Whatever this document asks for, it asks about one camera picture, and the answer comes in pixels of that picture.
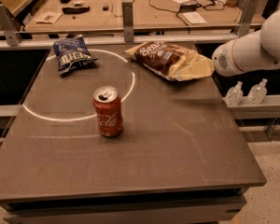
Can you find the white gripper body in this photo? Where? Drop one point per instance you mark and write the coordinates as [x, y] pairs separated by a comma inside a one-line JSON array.
[[223, 60]]

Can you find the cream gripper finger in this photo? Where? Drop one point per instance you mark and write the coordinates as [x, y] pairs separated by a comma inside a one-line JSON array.
[[195, 70], [194, 58]]

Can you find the brown chip bag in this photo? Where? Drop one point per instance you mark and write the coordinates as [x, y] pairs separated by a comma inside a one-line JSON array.
[[162, 58]]

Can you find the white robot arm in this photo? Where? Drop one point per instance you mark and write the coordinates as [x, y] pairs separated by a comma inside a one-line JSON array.
[[257, 51]]

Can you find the red coke can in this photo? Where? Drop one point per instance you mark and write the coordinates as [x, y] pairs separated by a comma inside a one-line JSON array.
[[107, 105]]

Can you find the blue chip bag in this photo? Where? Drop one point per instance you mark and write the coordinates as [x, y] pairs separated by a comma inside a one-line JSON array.
[[72, 54]]

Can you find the clear sanitizer bottle left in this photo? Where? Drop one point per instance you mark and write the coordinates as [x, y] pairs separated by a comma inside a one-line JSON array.
[[234, 95]]

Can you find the clear sanitizer bottle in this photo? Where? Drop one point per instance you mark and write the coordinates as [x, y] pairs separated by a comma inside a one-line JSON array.
[[234, 95], [257, 92]]

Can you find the white label card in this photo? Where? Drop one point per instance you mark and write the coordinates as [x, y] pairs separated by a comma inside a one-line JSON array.
[[194, 17]]

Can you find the clear sanitizer bottle right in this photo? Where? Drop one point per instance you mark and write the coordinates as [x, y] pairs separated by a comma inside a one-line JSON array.
[[257, 92]]

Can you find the black power adapter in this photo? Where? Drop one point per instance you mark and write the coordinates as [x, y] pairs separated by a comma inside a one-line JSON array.
[[188, 7]]

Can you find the black device on desk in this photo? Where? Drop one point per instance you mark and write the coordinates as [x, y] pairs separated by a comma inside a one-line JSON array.
[[75, 10]]

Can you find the small paper card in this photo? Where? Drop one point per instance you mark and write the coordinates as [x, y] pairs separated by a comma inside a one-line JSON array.
[[48, 17]]

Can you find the metal bracket right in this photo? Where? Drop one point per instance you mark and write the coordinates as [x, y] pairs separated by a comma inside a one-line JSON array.
[[243, 26]]

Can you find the metal bracket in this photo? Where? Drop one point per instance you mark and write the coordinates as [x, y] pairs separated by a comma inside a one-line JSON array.
[[243, 26], [127, 16], [10, 27]]

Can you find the metal bracket middle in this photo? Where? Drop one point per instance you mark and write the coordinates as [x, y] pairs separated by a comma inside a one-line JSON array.
[[127, 16]]

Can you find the metal bracket left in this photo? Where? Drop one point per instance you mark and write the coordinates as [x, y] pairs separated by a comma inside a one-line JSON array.
[[10, 27]]

